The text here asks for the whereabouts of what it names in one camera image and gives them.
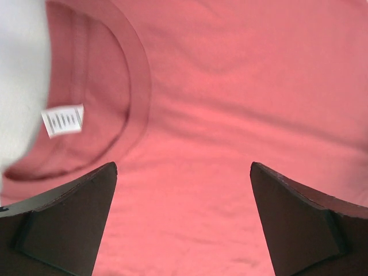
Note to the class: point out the pink t shirt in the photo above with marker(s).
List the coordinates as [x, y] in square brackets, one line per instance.
[183, 96]

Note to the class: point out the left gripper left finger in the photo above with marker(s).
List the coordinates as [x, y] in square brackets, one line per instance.
[58, 232]

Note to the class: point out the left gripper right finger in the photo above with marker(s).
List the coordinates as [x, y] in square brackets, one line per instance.
[308, 232]

